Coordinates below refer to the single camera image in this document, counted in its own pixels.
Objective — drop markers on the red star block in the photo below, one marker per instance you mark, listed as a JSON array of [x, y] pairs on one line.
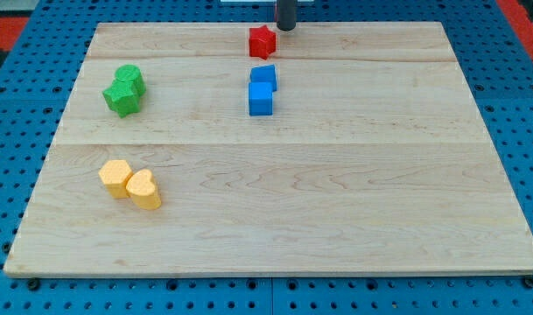
[[262, 42]]

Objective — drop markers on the green star block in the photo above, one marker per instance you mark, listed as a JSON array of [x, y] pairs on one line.
[[122, 97]]

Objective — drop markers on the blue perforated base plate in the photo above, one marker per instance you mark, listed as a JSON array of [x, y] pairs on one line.
[[35, 81]]

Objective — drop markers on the yellow heart block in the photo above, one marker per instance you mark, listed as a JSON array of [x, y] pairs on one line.
[[143, 190]]

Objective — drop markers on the green cylinder block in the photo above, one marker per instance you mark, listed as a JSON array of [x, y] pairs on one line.
[[131, 73]]

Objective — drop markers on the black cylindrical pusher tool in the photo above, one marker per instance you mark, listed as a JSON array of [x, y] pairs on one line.
[[286, 14]]

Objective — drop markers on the blue cube block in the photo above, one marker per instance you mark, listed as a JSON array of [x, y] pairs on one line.
[[260, 99]]

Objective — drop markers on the wooden board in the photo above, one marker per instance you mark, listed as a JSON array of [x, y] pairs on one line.
[[375, 162]]

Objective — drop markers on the blue angled block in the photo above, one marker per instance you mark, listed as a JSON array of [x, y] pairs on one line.
[[265, 74]]

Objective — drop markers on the yellow hexagon block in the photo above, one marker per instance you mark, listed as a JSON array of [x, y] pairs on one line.
[[115, 175]]

